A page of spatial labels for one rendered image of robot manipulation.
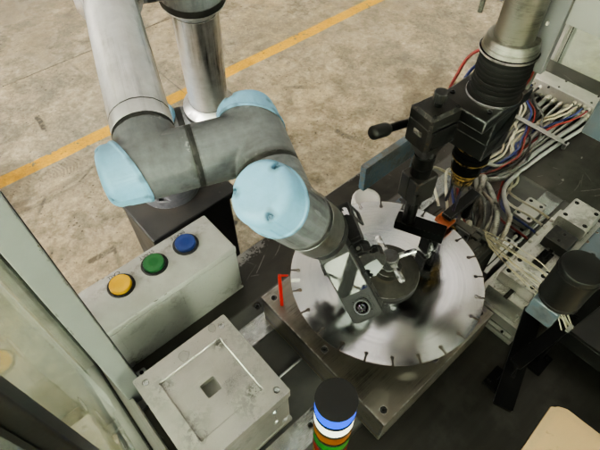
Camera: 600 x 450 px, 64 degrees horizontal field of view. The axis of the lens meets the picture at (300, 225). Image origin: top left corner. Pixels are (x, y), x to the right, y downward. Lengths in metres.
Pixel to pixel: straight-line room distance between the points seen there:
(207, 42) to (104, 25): 0.28
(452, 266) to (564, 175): 0.62
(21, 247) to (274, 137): 0.30
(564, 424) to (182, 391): 0.67
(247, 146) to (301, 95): 2.24
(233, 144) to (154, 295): 0.43
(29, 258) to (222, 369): 0.36
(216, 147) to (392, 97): 2.30
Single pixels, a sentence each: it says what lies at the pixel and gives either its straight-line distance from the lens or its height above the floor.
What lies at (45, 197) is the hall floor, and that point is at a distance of 2.52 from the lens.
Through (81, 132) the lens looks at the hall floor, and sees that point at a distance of 2.80.
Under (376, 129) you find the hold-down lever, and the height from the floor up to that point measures 1.22.
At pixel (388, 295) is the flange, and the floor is 0.96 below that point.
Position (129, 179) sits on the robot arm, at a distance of 0.55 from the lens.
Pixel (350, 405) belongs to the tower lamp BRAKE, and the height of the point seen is 1.16.
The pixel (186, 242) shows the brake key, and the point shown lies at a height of 0.91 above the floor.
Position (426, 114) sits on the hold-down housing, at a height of 1.25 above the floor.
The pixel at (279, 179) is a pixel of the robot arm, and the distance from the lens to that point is 0.48.
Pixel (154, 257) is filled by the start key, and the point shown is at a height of 0.91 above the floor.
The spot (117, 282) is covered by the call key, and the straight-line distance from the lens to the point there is 0.94.
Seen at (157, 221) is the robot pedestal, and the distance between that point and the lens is 1.21.
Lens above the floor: 1.65
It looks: 52 degrees down
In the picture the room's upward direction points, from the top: 1 degrees counter-clockwise
